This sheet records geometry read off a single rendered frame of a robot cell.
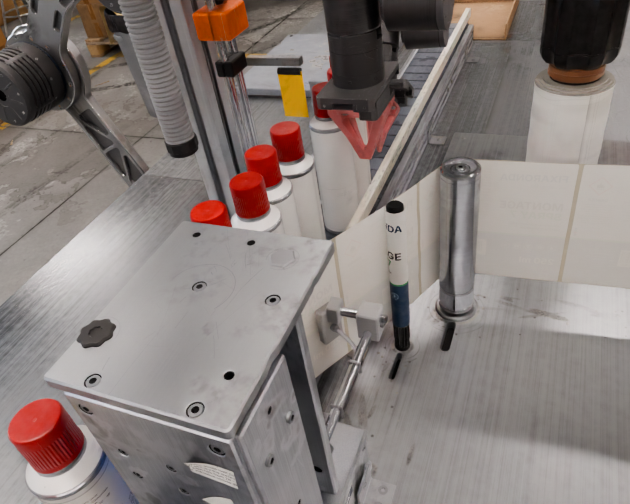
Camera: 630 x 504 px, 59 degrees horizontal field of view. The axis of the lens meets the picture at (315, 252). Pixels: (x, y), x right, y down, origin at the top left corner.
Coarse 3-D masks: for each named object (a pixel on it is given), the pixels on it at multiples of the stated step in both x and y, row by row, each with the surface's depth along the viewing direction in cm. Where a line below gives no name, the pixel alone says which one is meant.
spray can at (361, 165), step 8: (328, 72) 69; (328, 80) 70; (360, 120) 72; (360, 128) 73; (360, 160) 75; (360, 168) 76; (368, 168) 78; (360, 176) 77; (368, 176) 78; (360, 184) 78; (368, 184) 79; (360, 192) 78; (360, 200) 79
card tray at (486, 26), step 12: (456, 0) 163; (468, 0) 161; (480, 0) 160; (492, 0) 159; (504, 0) 158; (516, 0) 149; (456, 12) 156; (480, 12) 153; (492, 12) 152; (504, 12) 151; (480, 24) 146; (492, 24) 145; (504, 24) 144; (480, 36) 140; (492, 36) 138; (504, 36) 137
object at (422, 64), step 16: (464, 32) 134; (432, 48) 125; (416, 64) 120; (432, 64) 118; (448, 64) 121; (416, 80) 113; (416, 96) 107; (432, 96) 110; (400, 112) 103; (400, 128) 98; (416, 128) 101; (384, 144) 95
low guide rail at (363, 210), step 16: (464, 16) 129; (448, 48) 115; (432, 80) 104; (416, 112) 95; (400, 144) 88; (384, 160) 84; (384, 176) 82; (368, 192) 78; (368, 208) 76; (352, 224) 72
